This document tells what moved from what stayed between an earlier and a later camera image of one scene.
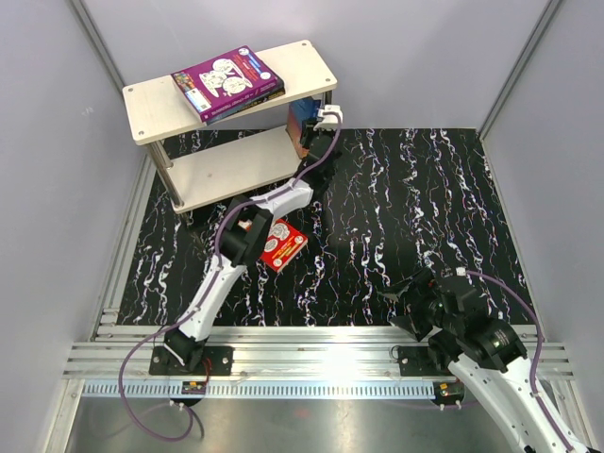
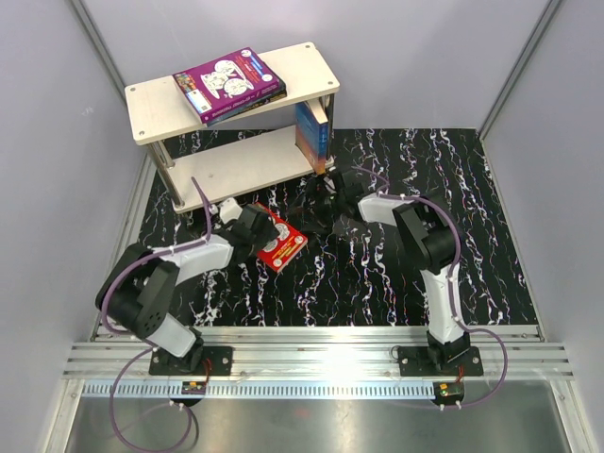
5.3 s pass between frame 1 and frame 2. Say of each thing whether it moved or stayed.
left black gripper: moved
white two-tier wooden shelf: stayed
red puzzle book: stayed
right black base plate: stayed
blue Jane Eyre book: moved
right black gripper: moved
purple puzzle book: stayed
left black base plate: stayed
